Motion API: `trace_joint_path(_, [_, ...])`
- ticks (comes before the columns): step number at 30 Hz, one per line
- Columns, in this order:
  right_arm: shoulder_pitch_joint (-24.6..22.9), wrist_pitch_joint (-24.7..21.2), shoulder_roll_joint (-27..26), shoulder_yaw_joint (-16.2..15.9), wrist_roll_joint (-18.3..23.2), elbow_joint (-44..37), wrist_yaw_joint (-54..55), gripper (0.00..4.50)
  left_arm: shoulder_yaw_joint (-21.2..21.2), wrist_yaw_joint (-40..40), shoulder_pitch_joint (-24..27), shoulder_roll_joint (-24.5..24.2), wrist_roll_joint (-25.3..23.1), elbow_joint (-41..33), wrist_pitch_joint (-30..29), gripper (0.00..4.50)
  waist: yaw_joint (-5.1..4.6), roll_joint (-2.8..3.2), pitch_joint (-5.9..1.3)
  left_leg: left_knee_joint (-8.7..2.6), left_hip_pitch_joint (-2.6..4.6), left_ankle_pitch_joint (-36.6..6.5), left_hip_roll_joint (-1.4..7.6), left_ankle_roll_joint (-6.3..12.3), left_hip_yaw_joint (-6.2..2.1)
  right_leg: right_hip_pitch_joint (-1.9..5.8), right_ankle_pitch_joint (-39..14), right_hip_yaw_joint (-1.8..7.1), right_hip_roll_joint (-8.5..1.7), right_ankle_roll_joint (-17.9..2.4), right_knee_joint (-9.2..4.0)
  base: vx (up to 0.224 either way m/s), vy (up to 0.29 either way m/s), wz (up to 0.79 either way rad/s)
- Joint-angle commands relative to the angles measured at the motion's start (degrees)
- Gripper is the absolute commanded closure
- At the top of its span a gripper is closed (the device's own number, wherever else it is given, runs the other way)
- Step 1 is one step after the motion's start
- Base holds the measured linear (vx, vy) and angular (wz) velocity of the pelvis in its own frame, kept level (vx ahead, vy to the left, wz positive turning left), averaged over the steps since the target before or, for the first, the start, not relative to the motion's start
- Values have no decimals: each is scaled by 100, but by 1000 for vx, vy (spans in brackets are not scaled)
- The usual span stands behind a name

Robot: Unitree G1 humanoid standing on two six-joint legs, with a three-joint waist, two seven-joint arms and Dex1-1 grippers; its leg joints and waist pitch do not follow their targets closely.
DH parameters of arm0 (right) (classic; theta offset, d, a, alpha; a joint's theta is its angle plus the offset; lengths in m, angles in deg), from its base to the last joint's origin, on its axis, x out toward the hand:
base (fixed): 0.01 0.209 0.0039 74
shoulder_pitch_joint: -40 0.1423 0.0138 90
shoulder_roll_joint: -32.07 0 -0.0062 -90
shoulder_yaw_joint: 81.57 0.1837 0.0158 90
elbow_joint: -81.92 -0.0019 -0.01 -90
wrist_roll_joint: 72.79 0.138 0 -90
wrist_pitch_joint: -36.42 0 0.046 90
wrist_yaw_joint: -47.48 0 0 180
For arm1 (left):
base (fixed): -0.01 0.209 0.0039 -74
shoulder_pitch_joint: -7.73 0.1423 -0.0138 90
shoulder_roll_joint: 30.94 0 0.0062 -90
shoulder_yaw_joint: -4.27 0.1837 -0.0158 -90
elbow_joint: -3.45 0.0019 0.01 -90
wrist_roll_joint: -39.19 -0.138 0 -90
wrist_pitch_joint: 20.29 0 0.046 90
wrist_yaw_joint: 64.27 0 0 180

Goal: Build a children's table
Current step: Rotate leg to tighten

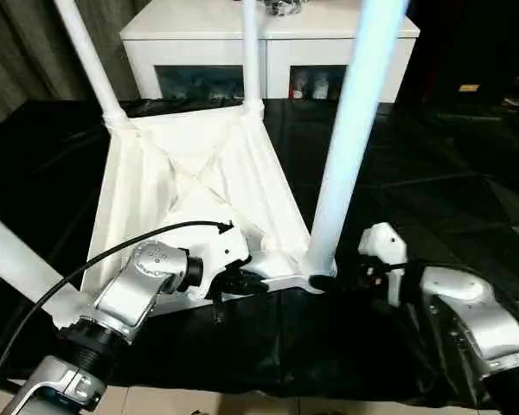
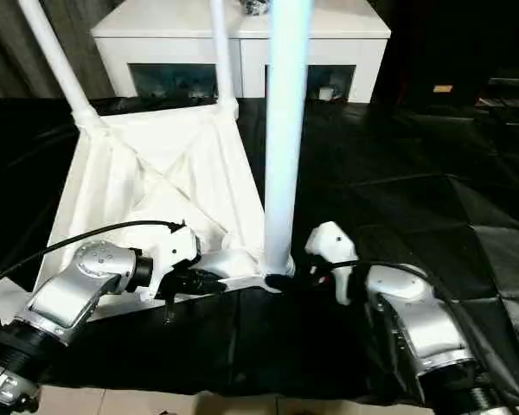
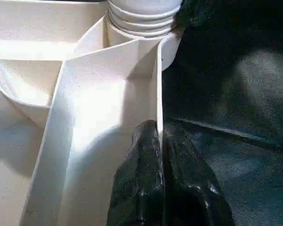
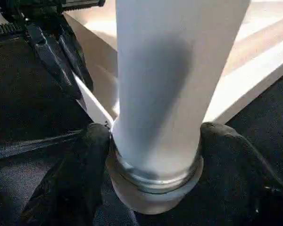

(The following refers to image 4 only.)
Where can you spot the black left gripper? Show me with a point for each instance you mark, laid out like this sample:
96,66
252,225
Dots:
37,30

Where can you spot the white plastic table leg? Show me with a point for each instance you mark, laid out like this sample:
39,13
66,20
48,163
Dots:
155,94

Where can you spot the white plastic table top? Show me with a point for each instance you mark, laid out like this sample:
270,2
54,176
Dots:
261,58

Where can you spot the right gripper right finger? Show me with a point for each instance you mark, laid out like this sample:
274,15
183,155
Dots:
245,183

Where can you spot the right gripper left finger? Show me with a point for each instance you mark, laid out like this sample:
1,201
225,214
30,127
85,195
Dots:
73,179

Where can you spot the black mat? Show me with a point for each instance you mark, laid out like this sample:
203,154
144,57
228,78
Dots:
26,94

